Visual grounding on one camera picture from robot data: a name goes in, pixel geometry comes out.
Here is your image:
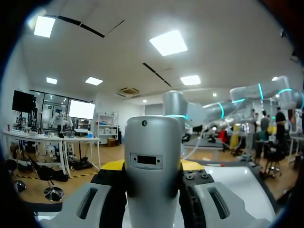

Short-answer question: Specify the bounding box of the large whiteboard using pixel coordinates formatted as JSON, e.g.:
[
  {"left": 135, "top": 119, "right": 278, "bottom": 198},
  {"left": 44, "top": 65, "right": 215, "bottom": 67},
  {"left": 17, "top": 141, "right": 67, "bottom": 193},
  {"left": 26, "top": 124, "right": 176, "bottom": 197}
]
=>
[{"left": 33, "top": 159, "right": 287, "bottom": 225}]

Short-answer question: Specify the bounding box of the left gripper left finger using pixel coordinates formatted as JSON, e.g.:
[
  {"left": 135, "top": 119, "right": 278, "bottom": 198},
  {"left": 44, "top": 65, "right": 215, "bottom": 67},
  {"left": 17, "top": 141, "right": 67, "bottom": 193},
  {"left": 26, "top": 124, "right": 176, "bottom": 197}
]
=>
[{"left": 39, "top": 160, "right": 128, "bottom": 228}]

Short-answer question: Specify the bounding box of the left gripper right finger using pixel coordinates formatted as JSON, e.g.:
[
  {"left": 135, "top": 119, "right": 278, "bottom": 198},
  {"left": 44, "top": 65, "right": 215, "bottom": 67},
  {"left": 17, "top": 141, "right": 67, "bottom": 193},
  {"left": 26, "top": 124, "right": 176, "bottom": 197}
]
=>
[{"left": 179, "top": 159, "right": 273, "bottom": 228}]

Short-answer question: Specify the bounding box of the white cable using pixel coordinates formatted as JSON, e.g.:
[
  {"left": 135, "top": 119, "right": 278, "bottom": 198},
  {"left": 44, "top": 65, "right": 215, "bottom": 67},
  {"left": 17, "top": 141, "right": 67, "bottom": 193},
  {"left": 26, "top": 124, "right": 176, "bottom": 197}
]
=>
[{"left": 182, "top": 104, "right": 241, "bottom": 162}]

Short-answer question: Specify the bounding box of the person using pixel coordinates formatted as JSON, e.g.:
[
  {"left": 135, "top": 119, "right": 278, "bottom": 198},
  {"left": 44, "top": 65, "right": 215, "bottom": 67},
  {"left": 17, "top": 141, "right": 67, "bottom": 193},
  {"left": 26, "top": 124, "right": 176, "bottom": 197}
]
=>
[
  {"left": 251, "top": 108, "right": 260, "bottom": 133},
  {"left": 275, "top": 106, "right": 287, "bottom": 145},
  {"left": 260, "top": 110, "right": 270, "bottom": 139}
]

